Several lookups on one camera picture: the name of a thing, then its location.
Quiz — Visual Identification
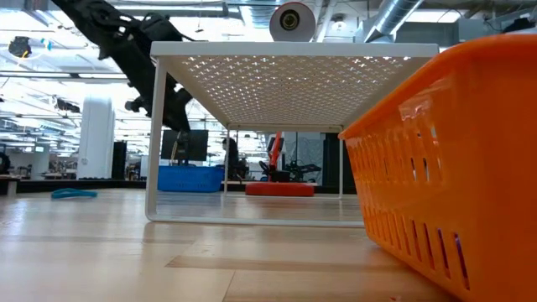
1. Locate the white perforated metal shelf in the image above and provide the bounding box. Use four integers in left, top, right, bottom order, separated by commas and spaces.
144, 40, 441, 229

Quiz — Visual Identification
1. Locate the red desk lamp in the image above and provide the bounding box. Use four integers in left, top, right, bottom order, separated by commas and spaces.
245, 1, 316, 197

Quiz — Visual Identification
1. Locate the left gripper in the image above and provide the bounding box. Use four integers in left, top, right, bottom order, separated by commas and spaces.
118, 39, 194, 133

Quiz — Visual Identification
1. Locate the black background monitor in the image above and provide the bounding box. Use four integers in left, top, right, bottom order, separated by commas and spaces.
160, 128, 210, 163

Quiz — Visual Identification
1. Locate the blue plastic basket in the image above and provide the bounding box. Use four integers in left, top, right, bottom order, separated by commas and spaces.
157, 164, 226, 194

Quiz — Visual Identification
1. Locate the white room column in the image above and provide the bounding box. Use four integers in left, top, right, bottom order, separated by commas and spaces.
76, 95, 117, 180

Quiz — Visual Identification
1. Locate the orange plastic basket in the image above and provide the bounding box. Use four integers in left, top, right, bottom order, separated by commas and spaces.
337, 33, 537, 302

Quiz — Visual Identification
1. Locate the person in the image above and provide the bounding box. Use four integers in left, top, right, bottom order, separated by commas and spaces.
221, 137, 241, 181

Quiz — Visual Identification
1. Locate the silver ceiling duct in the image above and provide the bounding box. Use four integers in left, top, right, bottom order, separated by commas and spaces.
363, 0, 425, 43

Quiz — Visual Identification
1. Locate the black ceiling camera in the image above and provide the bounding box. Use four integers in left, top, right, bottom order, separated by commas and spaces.
8, 36, 33, 59

